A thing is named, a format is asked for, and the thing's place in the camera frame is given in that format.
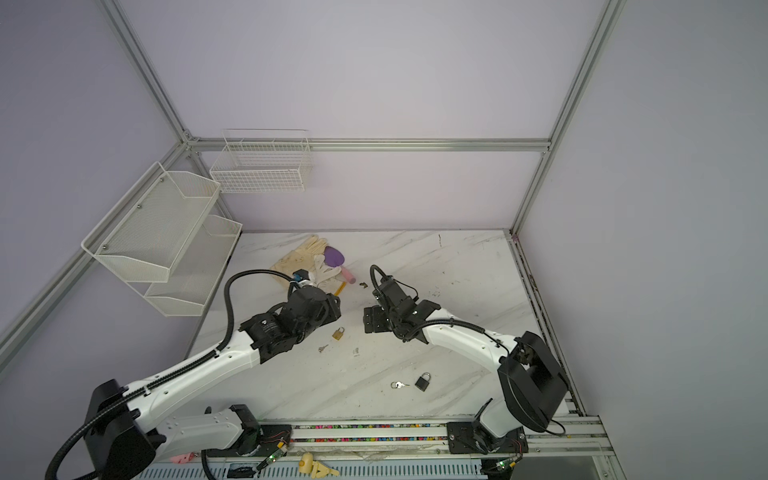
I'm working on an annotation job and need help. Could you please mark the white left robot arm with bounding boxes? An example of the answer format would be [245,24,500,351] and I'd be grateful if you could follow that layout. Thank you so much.
[44,270,341,479]

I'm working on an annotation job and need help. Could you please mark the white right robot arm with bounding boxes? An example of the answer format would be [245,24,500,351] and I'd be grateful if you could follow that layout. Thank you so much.
[363,265,569,455]

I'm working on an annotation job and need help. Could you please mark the beige work glove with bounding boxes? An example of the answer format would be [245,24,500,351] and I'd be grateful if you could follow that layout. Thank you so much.
[270,235,328,276]

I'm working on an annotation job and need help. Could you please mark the purple pink spatula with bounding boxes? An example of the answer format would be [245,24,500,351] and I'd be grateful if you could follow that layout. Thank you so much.
[324,246,357,284]

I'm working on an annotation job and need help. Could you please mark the black padlock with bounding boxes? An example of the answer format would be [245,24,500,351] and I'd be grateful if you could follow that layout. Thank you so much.
[414,372,431,392]

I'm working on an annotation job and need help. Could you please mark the white mesh two-tier shelf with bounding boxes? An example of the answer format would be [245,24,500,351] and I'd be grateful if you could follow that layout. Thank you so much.
[81,163,242,317]

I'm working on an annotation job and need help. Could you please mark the pink toy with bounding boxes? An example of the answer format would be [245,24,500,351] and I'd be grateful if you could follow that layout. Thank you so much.
[169,452,199,464]

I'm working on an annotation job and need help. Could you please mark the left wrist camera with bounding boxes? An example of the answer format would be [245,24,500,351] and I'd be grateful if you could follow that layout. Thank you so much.
[292,269,313,287]

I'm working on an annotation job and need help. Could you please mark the white wire basket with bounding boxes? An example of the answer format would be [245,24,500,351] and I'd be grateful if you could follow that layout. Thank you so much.
[209,129,313,194]

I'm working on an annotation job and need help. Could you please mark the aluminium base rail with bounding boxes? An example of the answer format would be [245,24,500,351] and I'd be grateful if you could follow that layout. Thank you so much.
[140,415,626,479]

